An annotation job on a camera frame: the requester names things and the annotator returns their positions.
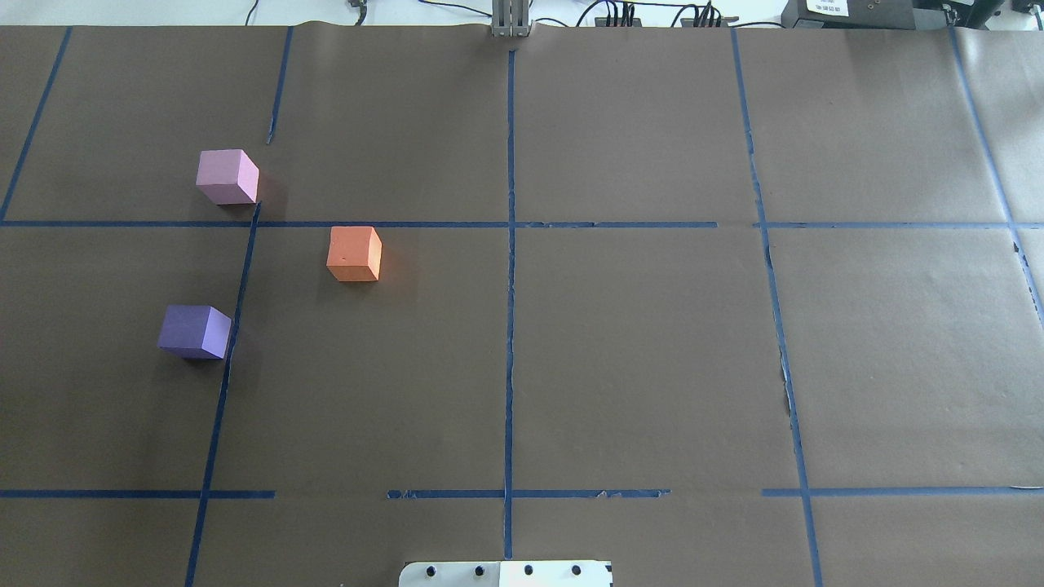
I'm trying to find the orange foam cube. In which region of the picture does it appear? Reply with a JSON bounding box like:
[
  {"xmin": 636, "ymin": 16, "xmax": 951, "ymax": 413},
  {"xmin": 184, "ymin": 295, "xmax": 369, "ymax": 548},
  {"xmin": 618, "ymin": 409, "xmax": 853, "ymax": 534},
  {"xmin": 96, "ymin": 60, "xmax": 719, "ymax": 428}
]
[{"xmin": 325, "ymin": 226, "xmax": 382, "ymax": 283}]

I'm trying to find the pink foam cube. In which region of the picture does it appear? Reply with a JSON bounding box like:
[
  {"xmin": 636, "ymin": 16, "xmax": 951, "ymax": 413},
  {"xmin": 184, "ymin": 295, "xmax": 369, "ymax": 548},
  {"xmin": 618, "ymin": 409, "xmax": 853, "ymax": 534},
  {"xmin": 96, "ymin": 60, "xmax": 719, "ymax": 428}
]
[{"xmin": 195, "ymin": 149, "xmax": 260, "ymax": 205}]

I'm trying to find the purple foam cube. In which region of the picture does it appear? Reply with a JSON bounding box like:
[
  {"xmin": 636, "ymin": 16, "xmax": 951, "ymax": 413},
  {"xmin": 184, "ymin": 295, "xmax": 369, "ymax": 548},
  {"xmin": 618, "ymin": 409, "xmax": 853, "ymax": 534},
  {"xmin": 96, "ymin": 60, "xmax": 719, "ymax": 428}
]
[{"xmin": 157, "ymin": 305, "xmax": 232, "ymax": 360}]

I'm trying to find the black device with label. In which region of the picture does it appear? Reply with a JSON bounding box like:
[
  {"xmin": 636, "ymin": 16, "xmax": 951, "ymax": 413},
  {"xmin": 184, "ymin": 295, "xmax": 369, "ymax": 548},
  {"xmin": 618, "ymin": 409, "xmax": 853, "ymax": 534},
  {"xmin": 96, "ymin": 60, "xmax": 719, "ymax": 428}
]
[{"xmin": 780, "ymin": 0, "xmax": 916, "ymax": 30}]

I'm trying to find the grey aluminium frame post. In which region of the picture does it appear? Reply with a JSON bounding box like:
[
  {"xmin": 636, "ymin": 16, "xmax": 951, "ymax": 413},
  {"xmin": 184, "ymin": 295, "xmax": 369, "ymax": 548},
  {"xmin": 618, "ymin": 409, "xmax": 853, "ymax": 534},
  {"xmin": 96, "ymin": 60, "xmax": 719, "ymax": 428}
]
[{"xmin": 491, "ymin": 0, "xmax": 532, "ymax": 38}]

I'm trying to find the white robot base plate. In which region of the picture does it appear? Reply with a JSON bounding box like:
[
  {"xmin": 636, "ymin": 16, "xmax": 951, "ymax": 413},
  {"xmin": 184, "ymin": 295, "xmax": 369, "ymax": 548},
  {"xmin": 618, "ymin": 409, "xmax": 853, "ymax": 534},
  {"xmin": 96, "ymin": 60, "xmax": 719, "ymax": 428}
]
[{"xmin": 398, "ymin": 560, "xmax": 614, "ymax": 586}]

